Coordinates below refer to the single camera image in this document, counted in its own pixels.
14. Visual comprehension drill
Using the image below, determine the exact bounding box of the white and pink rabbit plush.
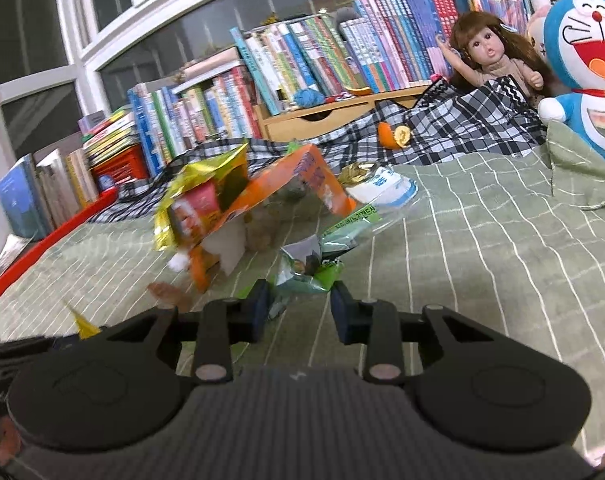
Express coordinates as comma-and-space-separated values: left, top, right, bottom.
525, 0, 558, 68

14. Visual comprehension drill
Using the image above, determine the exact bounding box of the black and white plaid blanket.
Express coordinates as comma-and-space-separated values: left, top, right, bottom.
87, 77, 551, 226

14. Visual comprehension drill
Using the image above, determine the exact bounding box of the brown-haired doll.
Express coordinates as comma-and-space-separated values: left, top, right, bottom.
435, 12, 558, 111

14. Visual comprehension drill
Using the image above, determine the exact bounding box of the wooden desk organizer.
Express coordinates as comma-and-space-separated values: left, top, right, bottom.
252, 85, 433, 142

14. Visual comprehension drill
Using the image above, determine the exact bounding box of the row of striped-spine books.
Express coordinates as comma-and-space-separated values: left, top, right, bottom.
465, 0, 533, 36

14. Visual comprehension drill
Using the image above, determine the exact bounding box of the row of thick colourful books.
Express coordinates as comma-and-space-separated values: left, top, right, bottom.
127, 62, 263, 176

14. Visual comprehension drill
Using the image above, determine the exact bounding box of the white and blue wrapper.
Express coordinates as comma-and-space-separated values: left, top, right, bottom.
345, 167, 418, 208

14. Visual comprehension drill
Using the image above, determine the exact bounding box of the red bed rail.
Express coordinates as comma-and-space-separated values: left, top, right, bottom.
0, 187, 120, 311

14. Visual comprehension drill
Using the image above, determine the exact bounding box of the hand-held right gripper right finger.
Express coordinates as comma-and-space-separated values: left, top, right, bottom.
330, 280, 503, 385

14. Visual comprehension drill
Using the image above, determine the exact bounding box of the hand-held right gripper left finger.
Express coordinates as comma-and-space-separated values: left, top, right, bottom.
100, 280, 272, 385

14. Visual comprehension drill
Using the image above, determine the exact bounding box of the orange snack bag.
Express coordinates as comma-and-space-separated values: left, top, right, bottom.
187, 144, 358, 293

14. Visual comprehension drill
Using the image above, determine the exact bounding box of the green and white plastic wrapper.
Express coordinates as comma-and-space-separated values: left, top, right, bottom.
242, 205, 383, 321

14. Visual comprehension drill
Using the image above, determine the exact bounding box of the green checked quilt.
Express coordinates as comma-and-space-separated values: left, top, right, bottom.
545, 121, 605, 211

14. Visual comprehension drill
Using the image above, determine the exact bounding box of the stack of flat picture books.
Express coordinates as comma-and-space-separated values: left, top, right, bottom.
80, 110, 140, 166

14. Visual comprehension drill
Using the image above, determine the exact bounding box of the green striped bedsheet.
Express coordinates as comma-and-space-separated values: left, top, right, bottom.
0, 150, 605, 461

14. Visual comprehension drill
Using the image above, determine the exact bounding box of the gold foil wrapper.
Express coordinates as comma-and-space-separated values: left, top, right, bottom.
337, 161, 381, 186

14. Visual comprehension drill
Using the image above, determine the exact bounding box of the row of thin picture books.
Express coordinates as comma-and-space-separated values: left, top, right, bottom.
230, 0, 471, 116

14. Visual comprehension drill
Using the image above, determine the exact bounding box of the blue cat plush toy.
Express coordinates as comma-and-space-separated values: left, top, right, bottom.
537, 0, 605, 171

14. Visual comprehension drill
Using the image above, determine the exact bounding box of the yellow foil snack wrapper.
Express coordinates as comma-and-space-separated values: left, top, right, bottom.
152, 142, 250, 253

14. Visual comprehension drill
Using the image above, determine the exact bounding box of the yellow wrapper scrap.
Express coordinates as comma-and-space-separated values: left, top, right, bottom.
65, 302, 101, 341

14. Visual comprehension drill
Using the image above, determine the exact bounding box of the blue yarn ball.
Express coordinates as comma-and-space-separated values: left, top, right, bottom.
292, 87, 326, 110

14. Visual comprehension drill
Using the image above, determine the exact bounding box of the red plastic crate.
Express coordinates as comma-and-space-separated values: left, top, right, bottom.
90, 142, 150, 193

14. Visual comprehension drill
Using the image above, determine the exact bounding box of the row of grey-spined books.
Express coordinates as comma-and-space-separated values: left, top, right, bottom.
0, 147, 100, 241

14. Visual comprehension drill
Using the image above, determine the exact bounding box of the glossy magazine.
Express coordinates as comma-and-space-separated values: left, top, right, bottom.
0, 232, 33, 286

